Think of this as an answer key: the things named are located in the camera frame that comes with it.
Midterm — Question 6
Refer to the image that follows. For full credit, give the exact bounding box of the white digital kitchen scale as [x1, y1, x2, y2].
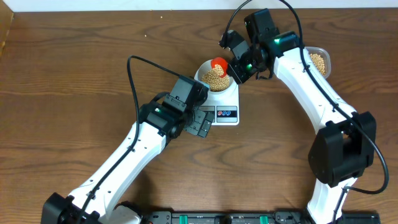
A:
[200, 78, 239, 126]

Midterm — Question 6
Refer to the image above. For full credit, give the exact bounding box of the red plastic measuring scoop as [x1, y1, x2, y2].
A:
[211, 57, 228, 78]

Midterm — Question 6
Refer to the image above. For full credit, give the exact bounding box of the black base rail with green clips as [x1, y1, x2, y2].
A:
[142, 208, 380, 224]

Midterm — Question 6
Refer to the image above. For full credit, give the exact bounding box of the clear plastic container of soybeans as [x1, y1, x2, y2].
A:
[306, 47, 331, 78]

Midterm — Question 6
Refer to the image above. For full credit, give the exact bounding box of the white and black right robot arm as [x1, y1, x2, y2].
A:
[219, 9, 376, 223]

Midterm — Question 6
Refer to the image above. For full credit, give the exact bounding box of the white round bowl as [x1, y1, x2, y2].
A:
[194, 59, 237, 94]

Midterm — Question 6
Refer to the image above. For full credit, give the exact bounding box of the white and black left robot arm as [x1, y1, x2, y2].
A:
[41, 76, 214, 223]

